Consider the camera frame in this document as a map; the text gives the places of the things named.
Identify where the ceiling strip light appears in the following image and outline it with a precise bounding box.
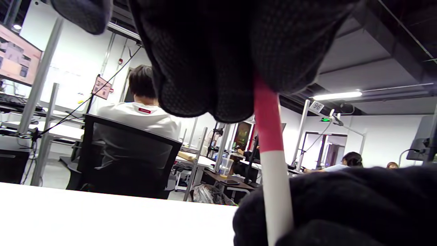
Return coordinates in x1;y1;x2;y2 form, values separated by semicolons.
312;91;363;101

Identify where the grey monitor back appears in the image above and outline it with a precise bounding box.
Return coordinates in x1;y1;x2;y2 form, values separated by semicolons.
406;114;437;162

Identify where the black mesh office chair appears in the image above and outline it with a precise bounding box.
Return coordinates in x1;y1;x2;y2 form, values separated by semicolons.
60;114;182;200

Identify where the clear plastic cup with straw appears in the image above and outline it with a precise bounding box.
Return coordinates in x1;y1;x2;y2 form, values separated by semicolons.
220;157;234;179

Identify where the clear plastic bag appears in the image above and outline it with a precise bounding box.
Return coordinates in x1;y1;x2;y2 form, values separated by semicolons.
191;184;237;205

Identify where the computer monitor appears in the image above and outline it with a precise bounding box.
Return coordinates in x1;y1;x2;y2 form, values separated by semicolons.
0;24;43;86

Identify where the brown wooden side table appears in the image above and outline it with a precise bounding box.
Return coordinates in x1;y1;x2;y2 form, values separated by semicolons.
204;169;260;192

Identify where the black computer tower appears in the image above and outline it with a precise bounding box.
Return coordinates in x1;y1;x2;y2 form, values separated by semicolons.
0;149;30;184

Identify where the brown cardboard tube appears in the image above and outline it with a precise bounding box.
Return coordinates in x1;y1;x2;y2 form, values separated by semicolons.
178;151;198;162

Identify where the red white twist pen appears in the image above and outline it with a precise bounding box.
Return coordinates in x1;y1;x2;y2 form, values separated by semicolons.
253;73;295;246

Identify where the aluminium frame post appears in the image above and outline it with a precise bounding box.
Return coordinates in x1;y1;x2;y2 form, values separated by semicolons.
183;127;209;202
214;124;231;171
31;83;60;187
19;17;64;135

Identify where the black keyboard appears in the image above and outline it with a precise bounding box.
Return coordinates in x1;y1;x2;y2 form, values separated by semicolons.
0;93;44;112

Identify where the person's left hand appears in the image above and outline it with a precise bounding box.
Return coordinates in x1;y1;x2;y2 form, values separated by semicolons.
51;0;362;123

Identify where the person's right hand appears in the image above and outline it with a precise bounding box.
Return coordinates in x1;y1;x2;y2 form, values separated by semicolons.
233;166;437;246

